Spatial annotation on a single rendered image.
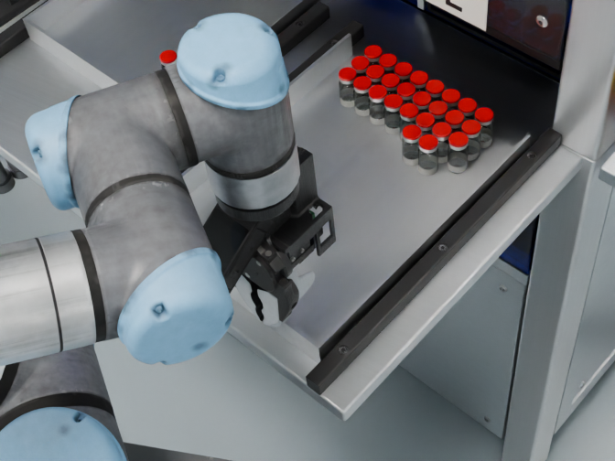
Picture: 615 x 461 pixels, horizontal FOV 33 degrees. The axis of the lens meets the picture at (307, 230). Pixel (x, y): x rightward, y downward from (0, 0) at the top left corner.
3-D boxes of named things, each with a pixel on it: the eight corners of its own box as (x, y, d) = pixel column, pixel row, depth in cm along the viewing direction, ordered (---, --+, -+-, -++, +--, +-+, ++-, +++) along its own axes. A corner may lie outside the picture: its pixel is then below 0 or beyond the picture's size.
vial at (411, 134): (410, 148, 117) (410, 120, 114) (426, 157, 116) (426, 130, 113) (398, 160, 117) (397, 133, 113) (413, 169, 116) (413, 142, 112)
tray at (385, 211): (350, 54, 127) (349, 33, 124) (527, 156, 116) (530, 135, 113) (144, 230, 114) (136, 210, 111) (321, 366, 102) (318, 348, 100)
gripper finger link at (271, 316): (328, 308, 104) (320, 254, 96) (286, 348, 101) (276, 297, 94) (304, 292, 105) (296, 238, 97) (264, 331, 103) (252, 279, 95)
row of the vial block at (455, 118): (361, 80, 124) (359, 52, 121) (483, 152, 116) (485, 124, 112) (349, 91, 123) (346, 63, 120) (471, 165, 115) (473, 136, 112)
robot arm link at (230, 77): (150, 26, 76) (261, -10, 77) (178, 128, 85) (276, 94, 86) (182, 98, 71) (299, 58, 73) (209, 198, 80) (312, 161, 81)
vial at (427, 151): (426, 157, 116) (426, 130, 113) (442, 167, 115) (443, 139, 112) (414, 169, 116) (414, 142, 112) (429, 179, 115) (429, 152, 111)
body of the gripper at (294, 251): (339, 247, 96) (330, 163, 87) (275, 308, 93) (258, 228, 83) (278, 206, 100) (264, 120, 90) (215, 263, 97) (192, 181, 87)
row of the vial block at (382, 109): (348, 91, 123) (346, 63, 120) (471, 165, 115) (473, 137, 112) (336, 101, 123) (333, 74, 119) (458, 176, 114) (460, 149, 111)
